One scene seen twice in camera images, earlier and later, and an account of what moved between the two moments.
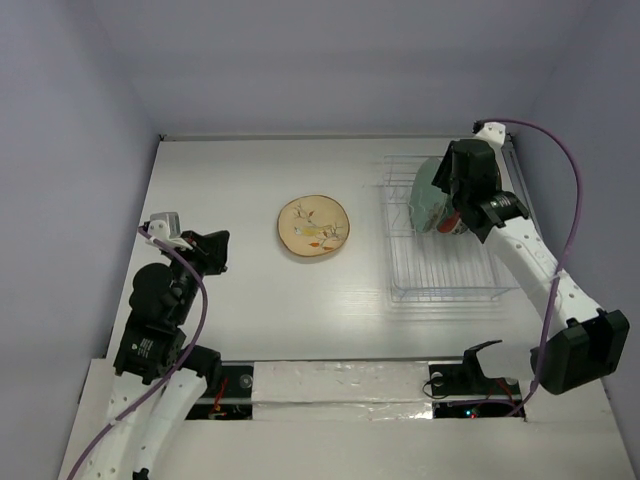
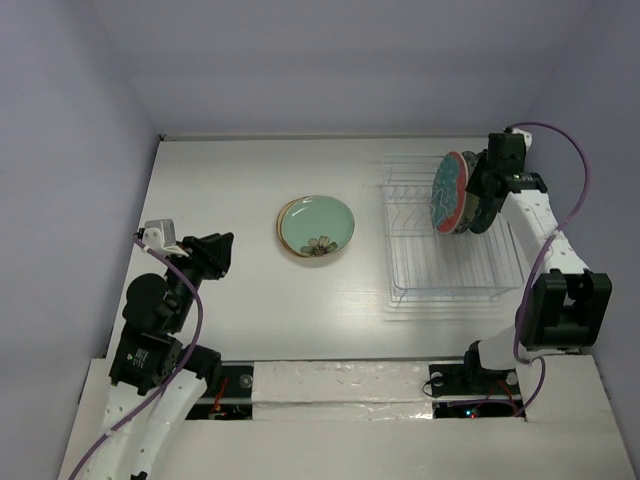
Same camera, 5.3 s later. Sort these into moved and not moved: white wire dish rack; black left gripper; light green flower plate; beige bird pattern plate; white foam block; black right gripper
Moved: black right gripper; light green flower plate
Not moved: white wire dish rack; white foam block; beige bird pattern plate; black left gripper
